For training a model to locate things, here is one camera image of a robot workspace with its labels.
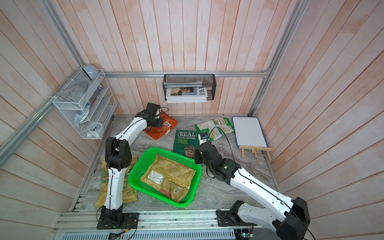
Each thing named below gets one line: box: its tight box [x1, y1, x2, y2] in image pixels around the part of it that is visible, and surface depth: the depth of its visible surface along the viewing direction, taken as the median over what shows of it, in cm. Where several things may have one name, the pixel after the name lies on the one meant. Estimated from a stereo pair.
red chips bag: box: [143, 109, 179, 141], surface depth 106 cm
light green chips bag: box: [195, 117, 235, 141], surface depth 113 cm
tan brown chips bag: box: [140, 154, 197, 203], surface depth 87 cm
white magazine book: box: [165, 86, 208, 103], surface depth 96 cm
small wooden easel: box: [238, 145, 274, 161], surface depth 100 cm
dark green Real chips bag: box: [173, 129, 200, 160], surface depth 106 cm
